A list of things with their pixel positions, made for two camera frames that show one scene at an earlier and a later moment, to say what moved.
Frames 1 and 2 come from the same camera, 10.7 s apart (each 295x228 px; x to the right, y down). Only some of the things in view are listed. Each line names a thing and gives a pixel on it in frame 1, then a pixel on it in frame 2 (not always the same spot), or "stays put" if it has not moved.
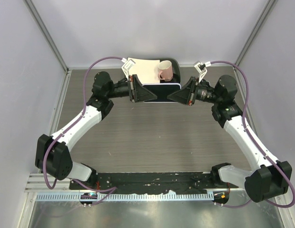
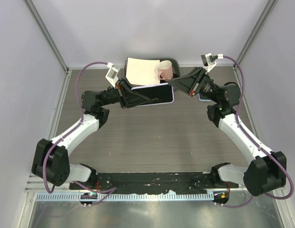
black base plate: [147, 182] stays put
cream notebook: [146, 70] stays put
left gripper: [138, 92] → [129, 98]
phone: [162, 90] stays put
